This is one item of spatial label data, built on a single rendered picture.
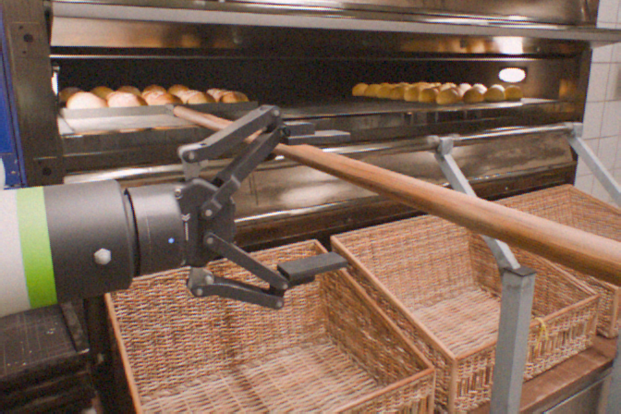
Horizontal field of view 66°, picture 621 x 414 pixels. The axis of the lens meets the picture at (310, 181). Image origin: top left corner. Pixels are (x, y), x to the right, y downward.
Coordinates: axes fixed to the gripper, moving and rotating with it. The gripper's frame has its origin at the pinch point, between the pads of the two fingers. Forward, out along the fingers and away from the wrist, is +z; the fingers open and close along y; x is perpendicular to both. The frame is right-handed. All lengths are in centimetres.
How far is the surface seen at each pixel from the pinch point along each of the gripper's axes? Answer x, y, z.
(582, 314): -21, 48, 90
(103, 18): -53, -22, -14
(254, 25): -54, -22, 15
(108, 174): -30.9, 1.1, -18.0
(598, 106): -71, 1, 174
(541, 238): 19.2, -0.6, 6.9
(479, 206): 12.7, -1.5, 7.4
